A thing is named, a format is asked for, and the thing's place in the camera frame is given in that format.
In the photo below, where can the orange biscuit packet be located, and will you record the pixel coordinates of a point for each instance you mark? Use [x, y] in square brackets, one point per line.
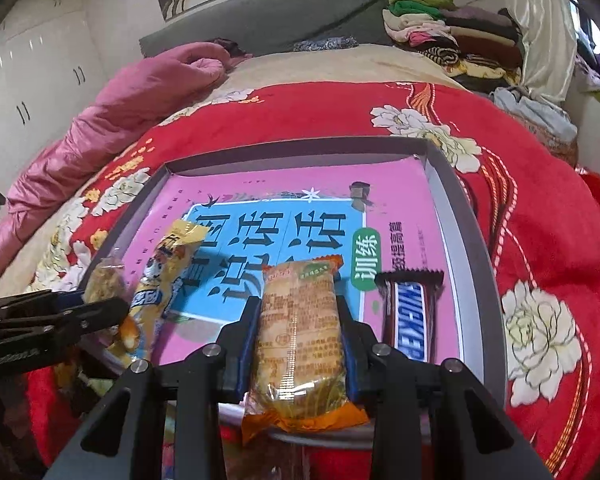
[300, 335]

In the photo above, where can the cream satin curtain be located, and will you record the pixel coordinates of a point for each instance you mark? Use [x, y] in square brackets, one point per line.
[545, 35]

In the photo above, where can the yellow cartoon bread packet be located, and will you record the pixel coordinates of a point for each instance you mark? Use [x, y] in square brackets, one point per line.
[160, 280]

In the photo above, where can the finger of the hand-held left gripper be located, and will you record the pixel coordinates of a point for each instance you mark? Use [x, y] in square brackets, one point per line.
[80, 320]
[30, 305]

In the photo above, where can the red plastic bag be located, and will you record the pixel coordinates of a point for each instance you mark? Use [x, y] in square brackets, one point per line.
[597, 187]

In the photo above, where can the clear brown pastry packet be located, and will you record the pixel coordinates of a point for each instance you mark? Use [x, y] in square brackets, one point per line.
[102, 285]

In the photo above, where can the grey headboard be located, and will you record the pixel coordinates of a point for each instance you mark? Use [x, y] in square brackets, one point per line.
[280, 15]

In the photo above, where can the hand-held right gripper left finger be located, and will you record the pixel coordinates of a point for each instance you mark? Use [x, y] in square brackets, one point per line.
[247, 355]

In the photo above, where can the pink book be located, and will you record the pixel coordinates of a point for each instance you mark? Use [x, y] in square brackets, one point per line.
[280, 180]

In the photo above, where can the red floral blanket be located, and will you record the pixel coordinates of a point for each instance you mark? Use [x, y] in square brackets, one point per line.
[555, 240]

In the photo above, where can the dark grey box tray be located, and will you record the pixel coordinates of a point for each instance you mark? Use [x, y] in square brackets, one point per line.
[460, 225]

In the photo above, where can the white wardrobe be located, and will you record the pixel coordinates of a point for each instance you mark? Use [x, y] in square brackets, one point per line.
[40, 75]

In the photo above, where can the light blue clothes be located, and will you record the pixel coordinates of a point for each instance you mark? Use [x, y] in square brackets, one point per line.
[535, 110]

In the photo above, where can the brown chocolate bar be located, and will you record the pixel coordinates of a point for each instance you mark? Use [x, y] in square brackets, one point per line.
[410, 320]

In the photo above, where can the window with dark frame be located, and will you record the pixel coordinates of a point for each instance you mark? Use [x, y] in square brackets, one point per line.
[577, 15]

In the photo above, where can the blue patterned pillow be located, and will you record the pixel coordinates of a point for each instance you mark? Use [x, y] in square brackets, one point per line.
[325, 43]

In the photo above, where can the pink quilt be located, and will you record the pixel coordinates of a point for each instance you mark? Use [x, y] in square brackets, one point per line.
[105, 130]

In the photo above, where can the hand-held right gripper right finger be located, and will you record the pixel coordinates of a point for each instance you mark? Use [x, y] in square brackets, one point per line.
[352, 360]

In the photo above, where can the pile of folded clothes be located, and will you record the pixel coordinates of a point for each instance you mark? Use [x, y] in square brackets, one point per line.
[455, 25]

